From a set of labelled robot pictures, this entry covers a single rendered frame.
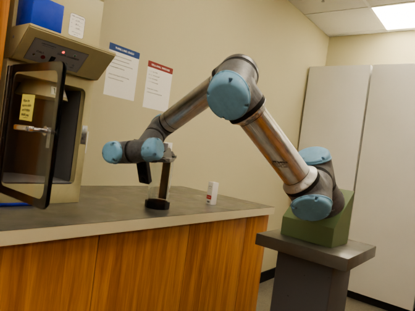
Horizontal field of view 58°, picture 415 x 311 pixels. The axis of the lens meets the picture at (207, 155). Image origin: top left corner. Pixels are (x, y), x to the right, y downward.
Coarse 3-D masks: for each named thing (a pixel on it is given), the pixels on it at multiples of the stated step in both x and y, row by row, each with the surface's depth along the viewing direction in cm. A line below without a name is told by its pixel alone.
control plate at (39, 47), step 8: (40, 40) 116; (32, 48) 117; (40, 48) 118; (48, 48) 120; (56, 48) 121; (64, 48) 123; (24, 56) 118; (32, 56) 119; (40, 56) 121; (48, 56) 122; (56, 56) 124; (64, 56) 125; (72, 56) 127; (80, 56) 128; (80, 64) 131
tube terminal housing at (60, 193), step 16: (16, 0) 118; (64, 0) 130; (80, 0) 135; (96, 0) 140; (16, 16) 118; (64, 16) 131; (96, 16) 141; (64, 32) 132; (96, 32) 142; (80, 80) 139; (0, 96) 119; (0, 112) 118; (80, 112) 143; (80, 128) 144; (80, 144) 142; (80, 160) 143; (80, 176) 143; (64, 192) 139
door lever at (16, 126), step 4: (16, 124) 102; (16, 128) 101; (20, 128) 100; (24, 128) 99; (28, 128) 97; (32, 128) 98; (36, 128) 99; (40, 128) 100; (44, 128) 101; (40, 132) 100; (44, 132) 101
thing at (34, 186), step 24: (24, 72) 111; (48, 72) 103; (48, 96) 102; (24, 120) 109; (48, 120) 101; (24, 144) 108; (48, 144) 100; (24, 168) 107; (48, 168) 99; (0, 192) 116; (24, 192) 106; (48, 192) 99
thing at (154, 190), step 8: (152, 168) 152; (160, 168) 151; (168, 168) 152; (152, 176) 152; (160, 176) 151; (168, 176) 152; (152, 184) 152; (160, 184) 151; (168, 184) 153; (152, 192) 152; (160, 192) 151; (168, 192) 153; (152, 200) 151; (160, 200) 151; (168, 200) 154
